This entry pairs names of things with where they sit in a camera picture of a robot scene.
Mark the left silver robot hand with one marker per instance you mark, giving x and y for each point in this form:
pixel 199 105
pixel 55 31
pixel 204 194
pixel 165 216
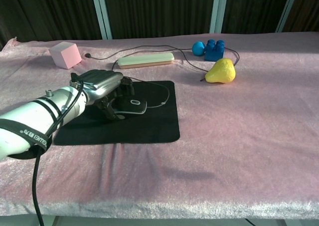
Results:
pixel 102 82

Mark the black computer mouse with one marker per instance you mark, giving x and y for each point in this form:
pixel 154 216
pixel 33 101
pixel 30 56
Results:
pixel 135 103

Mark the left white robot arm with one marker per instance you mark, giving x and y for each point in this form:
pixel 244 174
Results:
pixel 30 118

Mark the black mouse pad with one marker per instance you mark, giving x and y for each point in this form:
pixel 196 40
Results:
pixel 149 128

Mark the pink foam cube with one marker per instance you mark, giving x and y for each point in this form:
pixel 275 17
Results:
pixel 66 56

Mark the pale green pencil case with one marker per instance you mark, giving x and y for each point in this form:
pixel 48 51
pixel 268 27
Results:
pixel 145 59

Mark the dark curtain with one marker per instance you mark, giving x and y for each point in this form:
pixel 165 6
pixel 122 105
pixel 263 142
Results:
pixel 159 11

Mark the blue ball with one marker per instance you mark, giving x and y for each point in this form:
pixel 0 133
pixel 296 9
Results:
pixel 198 49

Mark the blue building block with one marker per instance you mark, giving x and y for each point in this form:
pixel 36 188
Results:
pixel 213 52

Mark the yellow toy pear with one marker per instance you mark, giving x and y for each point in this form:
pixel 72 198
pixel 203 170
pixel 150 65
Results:
pixel 223 72

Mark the pink fuzzy table cloth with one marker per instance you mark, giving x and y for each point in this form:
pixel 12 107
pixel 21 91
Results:
pixel 224 136

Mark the pale blue frame post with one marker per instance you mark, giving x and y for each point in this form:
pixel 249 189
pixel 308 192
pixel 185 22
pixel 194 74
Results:
pixel 101 11
pixel 216 9
pixel 287 9

